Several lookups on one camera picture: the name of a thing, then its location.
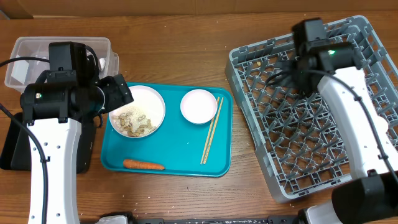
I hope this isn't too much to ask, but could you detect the pink bowl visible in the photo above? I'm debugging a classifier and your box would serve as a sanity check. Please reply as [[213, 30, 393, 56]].
[[180, 89, 218, 124]]

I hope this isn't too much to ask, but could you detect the white napkin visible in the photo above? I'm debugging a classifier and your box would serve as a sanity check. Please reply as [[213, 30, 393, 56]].
[[98, 58, 106, 71]]

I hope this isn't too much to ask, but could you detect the wooden chopstick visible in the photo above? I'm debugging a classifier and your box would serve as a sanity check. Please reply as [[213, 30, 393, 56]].
[[202, 98, 224, 165], [200, 97, 220, 165]]

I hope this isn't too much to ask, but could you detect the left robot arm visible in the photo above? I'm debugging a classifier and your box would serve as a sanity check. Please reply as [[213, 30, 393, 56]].
[[21, 42, 133, 223]]

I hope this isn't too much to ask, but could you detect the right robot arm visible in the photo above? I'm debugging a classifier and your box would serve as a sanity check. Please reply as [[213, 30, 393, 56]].
[[266, 18, 397, 223]]

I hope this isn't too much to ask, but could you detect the grey dishwasher rack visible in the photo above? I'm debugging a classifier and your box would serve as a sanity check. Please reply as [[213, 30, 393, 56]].
[[225, 16, 397, 203]]

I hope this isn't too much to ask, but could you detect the large plate with food scraps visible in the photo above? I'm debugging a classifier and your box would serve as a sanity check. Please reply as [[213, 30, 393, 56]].
[[109, 85, 166, 138]]

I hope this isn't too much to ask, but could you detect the orange carrot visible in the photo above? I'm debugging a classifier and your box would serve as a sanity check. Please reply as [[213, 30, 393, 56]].
[[123, 159, 165, 170]]

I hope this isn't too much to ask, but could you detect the teal plastic tray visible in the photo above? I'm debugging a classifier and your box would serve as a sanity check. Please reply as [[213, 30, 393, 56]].
[[101, 83, 233, 177]]

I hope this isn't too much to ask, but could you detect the clear plastic bin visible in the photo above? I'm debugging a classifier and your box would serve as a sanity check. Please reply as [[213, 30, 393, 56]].
[[4, 36, 120, 94]]

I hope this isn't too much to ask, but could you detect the black plastic bin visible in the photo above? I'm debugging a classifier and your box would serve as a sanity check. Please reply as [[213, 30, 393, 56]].
[[1, 121, 96, 174]]

